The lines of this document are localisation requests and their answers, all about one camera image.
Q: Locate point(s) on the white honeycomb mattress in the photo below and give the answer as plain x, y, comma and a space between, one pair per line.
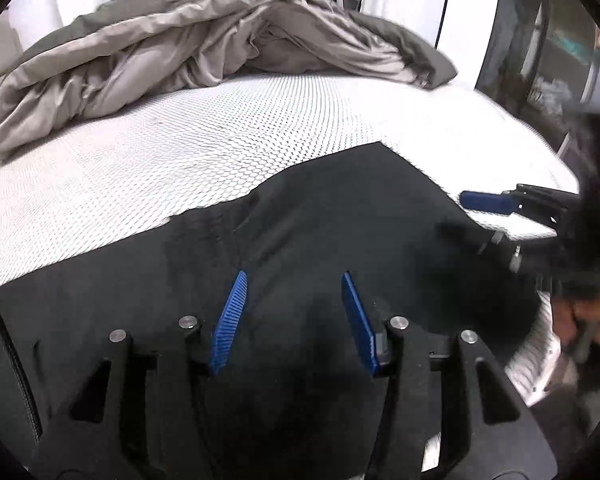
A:
180, 150

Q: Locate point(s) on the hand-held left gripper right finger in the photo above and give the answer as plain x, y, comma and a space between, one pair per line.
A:
359, 322

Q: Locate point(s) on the person's right hand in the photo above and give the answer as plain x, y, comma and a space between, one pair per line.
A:
597, 317

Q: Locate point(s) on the grey crumpled blanket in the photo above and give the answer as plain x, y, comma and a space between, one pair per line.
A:
195, 45

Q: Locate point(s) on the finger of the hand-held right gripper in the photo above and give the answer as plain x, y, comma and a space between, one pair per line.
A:
510, 245
490, 202

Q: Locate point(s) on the white cabinet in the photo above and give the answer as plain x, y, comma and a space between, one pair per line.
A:
430, 15

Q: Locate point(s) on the black pants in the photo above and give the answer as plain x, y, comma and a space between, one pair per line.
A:
305, 240

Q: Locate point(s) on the dark shelf unit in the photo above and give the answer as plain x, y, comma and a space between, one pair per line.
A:
540, 50

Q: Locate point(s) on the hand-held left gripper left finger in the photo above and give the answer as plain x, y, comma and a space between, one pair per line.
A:
227, 322

